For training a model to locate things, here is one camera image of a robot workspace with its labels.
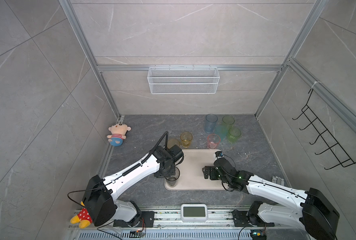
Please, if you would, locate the tall amber yellow glass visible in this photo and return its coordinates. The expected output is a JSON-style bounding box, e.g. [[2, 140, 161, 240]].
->
[[167, 139, 181, 149]]

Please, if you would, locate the dark grey smoked glass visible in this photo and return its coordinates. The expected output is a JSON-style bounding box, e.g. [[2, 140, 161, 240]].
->
[[165, 167, 181, 188]]

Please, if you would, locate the beige plastic tray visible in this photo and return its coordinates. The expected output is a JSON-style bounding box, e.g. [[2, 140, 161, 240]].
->
[[164, 149, 224, 191]]

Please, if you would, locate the blue glass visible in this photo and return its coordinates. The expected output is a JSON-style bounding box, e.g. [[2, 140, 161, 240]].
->
[[204, 114, 218, 134]]

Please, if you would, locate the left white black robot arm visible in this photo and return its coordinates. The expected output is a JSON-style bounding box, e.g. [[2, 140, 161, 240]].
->
[[70, 145, 184, 229]]

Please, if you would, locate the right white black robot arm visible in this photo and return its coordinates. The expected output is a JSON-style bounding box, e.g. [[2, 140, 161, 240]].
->
[[203, 157, 340, 240]]

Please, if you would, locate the short yellow glass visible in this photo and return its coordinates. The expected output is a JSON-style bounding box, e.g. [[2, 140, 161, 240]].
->
[[180, 132, 193, 148]]

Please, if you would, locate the small white grey holder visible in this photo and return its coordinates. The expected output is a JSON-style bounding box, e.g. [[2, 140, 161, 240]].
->
[[272, 176, 285, 186]]

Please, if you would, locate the pink glass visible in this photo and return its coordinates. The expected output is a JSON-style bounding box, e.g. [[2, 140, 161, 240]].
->
[[207, 134, 221, 149]]

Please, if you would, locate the short green glass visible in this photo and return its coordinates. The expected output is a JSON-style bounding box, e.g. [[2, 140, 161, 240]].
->
[[227, 127, 242, 144]]

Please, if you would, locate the teal glass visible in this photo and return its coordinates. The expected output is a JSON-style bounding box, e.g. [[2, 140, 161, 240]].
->
[[215, 125, 229, 142]]

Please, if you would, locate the white digital timer display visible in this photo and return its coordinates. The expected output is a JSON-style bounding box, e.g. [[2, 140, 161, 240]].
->
[[181, 204, 208, 223]]

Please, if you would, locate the pink bear plush toy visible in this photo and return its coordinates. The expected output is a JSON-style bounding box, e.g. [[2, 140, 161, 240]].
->
[[107, 124, 131, 147]]

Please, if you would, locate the green yellow connector board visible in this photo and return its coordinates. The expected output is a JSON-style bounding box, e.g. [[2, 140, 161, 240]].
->
[[251, 230, 267, 240]]

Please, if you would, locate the tall green glass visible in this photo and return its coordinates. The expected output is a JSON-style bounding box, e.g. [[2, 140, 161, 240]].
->
[[222, 115, 235, 130]]

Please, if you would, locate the small circuit board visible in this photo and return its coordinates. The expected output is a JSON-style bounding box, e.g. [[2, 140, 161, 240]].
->
[[129, 230, 145, 238]]

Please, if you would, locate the yellow plush toy red dress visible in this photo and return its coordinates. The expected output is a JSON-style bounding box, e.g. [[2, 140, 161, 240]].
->
[[70, 202, 93, 229]]

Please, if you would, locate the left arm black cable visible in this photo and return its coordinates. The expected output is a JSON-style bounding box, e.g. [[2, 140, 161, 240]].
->
[[141, 131, 169, 164]]

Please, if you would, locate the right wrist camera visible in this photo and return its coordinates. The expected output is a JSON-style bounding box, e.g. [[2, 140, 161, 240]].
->
[[215, 151, 224, 159]]

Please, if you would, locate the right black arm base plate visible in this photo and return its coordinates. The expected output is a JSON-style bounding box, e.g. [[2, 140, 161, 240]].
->
[[231, 210, 275, 227]]

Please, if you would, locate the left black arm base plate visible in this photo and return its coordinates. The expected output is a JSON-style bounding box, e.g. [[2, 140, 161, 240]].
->
[[113, 211, 155, 228]]

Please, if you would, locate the white wire mesh basket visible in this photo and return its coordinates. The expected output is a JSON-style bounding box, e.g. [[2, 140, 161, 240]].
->
[[147, 67, 220, 95]]

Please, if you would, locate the black wire hook rack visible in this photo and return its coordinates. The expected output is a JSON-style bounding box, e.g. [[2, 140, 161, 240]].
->
[[292, 89, 356, 170]]

